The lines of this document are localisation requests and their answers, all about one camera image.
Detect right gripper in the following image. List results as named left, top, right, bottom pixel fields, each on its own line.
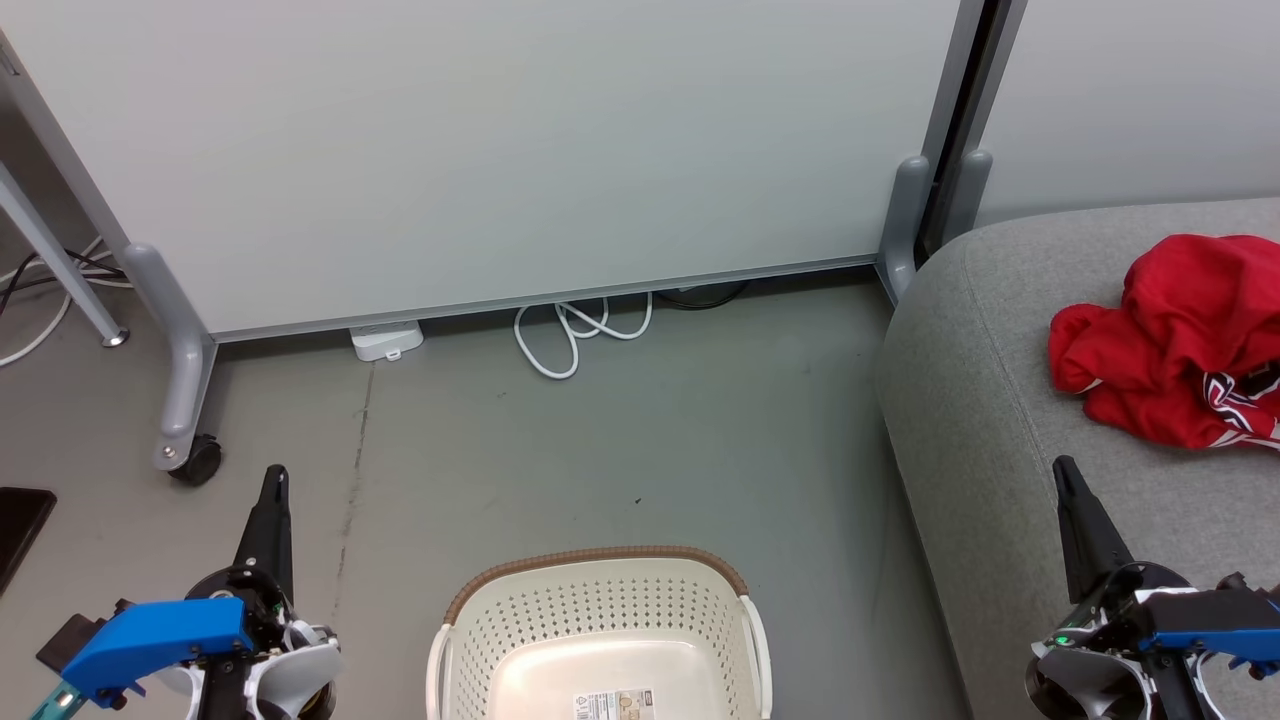
left=1026, top=455, right=1231, bottom=720

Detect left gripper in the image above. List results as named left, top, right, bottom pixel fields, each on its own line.
left=150, top=464, right=343, bottom=720

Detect red garment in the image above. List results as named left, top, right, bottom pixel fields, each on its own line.
left=1047, top=233, right=1280, bottom=454

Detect grey fabric sofa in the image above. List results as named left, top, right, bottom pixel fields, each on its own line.
left=876, top=196, right=1280, bottom=720

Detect black caster wheel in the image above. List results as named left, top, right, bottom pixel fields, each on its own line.
left=167, top=434, right=224, bottom=488

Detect grey partition leg with caster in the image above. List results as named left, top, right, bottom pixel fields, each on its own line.
left=121, top=242, right=218, bottom=472

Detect white power adapter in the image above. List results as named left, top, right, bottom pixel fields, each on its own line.
left=349, top=319, right=426, bottom=363

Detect black flat object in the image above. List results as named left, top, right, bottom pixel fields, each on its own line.
left=0, top=487, right=58, bottom=595

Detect cream perforated laundry basket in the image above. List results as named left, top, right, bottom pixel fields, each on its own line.
left=426, top=545, right=774, bottom=720

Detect basket paper label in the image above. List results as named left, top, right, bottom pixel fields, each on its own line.
left=572, top=688, right=657, bottom=720

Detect narrow white partition panel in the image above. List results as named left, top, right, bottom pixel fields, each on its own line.
left=975, top=0, right=1280, bottom=229

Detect wide white partition panel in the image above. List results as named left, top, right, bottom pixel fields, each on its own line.
left=0, top=0, right=986, bottom=344

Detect long white desk cable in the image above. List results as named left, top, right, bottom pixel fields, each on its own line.
left=0, top=235, right=133, bottom=370

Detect coiled white cable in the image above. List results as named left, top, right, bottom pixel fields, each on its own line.
left=513, top=292, right=655, bottom=382

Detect black desk cables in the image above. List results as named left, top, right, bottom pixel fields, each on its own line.
left=0, top=248, right=128, bottom=313

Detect grey partition foot post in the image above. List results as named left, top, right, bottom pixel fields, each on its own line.
left=876, top=154, right=932, bottom=304
left=943, top=149, right=994, bottom=244

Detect black cable under partition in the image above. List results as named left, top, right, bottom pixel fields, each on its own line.
left=654, top=281, right=750, bottom=312

